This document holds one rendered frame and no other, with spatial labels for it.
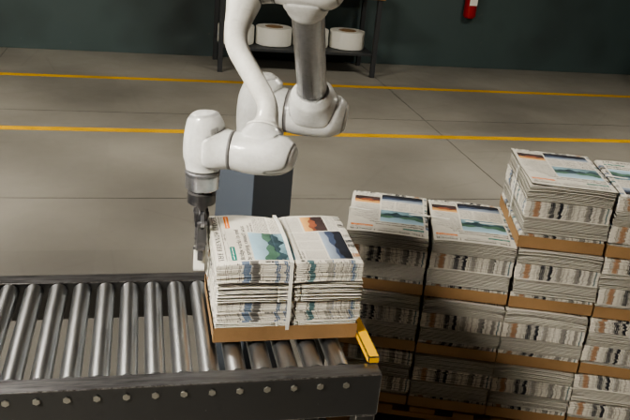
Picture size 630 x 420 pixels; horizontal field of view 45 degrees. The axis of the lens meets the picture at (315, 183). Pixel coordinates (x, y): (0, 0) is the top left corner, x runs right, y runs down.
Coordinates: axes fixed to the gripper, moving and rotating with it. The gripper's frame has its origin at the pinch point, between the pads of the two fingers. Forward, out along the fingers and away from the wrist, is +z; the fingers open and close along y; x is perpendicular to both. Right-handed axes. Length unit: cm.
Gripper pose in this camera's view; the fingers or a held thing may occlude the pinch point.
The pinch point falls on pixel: (199, 258)
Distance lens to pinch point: 211.5
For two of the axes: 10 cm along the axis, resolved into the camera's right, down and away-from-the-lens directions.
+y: -2.0, -3.7, 9.1
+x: -9.7, -0.1, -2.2
